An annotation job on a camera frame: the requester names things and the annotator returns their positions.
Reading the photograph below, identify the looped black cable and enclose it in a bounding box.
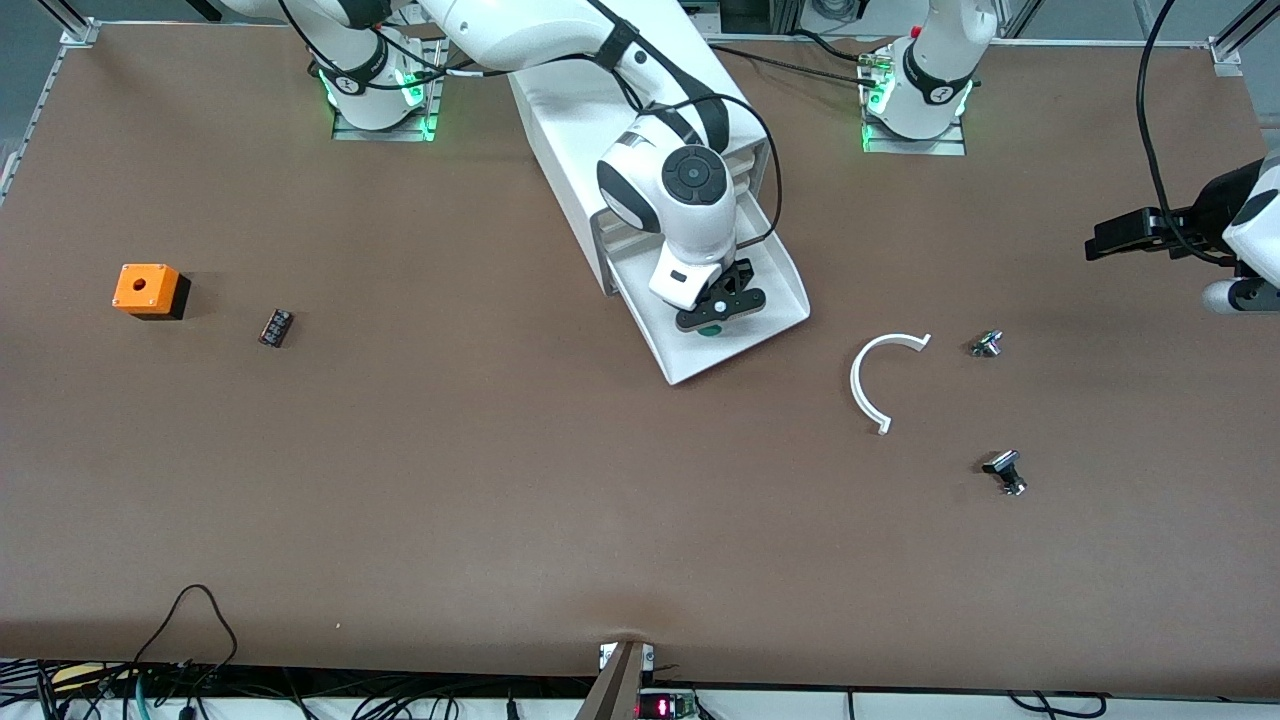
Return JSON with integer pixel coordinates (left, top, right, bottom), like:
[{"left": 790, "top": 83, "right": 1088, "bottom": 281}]
[{"left": 133, "top": 584, "right": 240, "bottom": 691}]

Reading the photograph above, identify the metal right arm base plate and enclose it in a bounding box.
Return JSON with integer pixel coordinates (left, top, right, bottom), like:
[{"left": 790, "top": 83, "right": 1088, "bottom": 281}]
[{"left": 332, "top": 22, "right": 447, "bottom": 142}]

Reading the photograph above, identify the white semicircular bracket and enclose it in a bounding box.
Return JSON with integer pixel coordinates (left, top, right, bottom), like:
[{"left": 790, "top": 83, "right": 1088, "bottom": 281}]
[{"left": 850, "top": 332, "right": 932, "bottom": 436}]

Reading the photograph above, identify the orange box with black base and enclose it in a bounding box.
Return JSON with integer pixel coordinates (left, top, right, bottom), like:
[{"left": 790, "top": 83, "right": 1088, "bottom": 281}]
[{"left": 112, "top": 262, "right": 191, "bottom": 321}]

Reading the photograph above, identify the device with red display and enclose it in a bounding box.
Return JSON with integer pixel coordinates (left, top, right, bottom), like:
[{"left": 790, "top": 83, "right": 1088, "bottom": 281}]
[{"left": 636, "top": 689, "right": 698, "bottom": 720}]

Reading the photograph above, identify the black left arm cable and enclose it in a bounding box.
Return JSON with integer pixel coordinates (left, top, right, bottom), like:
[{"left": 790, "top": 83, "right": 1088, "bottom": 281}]
[{"left": 1135, "top": 0, "right": 1236, "bottom": 266}]

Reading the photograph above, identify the aluminium frame rail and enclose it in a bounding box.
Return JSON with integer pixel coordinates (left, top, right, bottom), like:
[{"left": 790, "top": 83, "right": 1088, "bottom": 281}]
[
  {"left": 0, "top": 0, "right": 103, "bottom": 206},
  {"left": 1208, "top": 0, "right": 1280, "bottom": 78}
]

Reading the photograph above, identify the wooden beam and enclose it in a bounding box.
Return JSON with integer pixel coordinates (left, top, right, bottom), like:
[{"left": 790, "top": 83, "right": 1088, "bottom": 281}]
[{"left": 574, "top": 640, "right": 648, "bottom": 720}]

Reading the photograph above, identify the black switch with grey cap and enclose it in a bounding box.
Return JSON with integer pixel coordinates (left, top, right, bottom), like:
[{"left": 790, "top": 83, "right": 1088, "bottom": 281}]
[{"left": 981, "top": 449, "right": 1028, "bottom": 497}]

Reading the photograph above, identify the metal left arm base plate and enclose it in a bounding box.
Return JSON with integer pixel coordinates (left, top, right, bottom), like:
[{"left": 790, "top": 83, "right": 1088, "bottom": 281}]
[{"left": 861, "top": 50, "right": 968, "bottom": 156}]

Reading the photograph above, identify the black cable behind cabinet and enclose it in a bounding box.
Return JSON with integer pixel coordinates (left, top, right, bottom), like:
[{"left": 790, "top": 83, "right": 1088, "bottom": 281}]
[{"left": 700, "top": 40, "right": 886, "bottom": 89}]

